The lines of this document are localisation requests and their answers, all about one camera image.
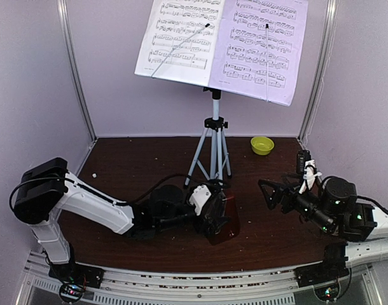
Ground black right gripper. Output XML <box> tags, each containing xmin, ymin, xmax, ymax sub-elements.
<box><xmin>258</xmin><ymin>173</ymin><xmax>335</xmax><ymax>234</ymax></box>

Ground brown wooden metronome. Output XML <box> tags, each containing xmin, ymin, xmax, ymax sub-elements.
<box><xmin>207</xmin><ymin>189</ymin><xmax>240</xmax><ymax>246</ymax></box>

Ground white perforated music stand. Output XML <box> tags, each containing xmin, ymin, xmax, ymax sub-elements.
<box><xmin>151</xmin><ymin>22</ymin><xmax>274</xmax><ymax>191</ymax></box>

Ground lavender bottom paper sheet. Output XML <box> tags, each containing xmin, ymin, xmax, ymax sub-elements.
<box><xmin>209</xmin><ymin>0</ymin><xmax>308</xmax><ymax>106</ymax></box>

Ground sheet music page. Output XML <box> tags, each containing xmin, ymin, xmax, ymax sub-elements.
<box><xmin>135</xmin><ymin>1</ymin><xmax>225</xmax><ymax>86</ymax></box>

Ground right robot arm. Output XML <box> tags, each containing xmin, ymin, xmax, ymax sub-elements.
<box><xmin>258</xmin><ymin>176</ymin><xmax>388</xmax><ymax>281</ymax></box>

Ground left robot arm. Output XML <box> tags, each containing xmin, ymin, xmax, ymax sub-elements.
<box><xmin>8</xmin><ymin>157</ymin><xmax>232</xmax><ymax>282</ymax></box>

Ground lime green bowl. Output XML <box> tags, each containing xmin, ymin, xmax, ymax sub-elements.
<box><xmin>251</xmin><ymin>137</ymin><xmax>275</xmax><ymax>156</ymax></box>

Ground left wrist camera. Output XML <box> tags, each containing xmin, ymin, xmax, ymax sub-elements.
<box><xmin>188</xmin><ymin>184</ymin><xmax>212</xmax><ymax>216</ymax></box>

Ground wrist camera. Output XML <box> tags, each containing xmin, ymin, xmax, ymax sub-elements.
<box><xmin>296</xmin><ymin>150</ymin><xmax>322</xmax><ymax>194</ymax></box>
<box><xmin>188</xmin><ymin>184</ymin><xmax>212</xmax><ymax>216</ymax></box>

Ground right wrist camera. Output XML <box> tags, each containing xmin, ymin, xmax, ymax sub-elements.
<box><xmin>296</xmin><ymin>150</ymin><xmax>322</xmax><ymax>194</ymax></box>

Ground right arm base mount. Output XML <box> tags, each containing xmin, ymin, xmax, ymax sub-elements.
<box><xmin>294</xmin><ymin>264</ymin><xmax>350</xmax><ymax>288</ymax></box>

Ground aluminium front rail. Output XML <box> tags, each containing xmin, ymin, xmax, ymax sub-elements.
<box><xmin>13</xmin><ymin>252</ymin><xmax>387</xmax><ymax>304</ymax></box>

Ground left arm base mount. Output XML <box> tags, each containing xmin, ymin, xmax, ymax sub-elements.
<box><xmin>48</xmin><ymin>263</ymin><xmax>104</xmax><ymax>288</ymax></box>

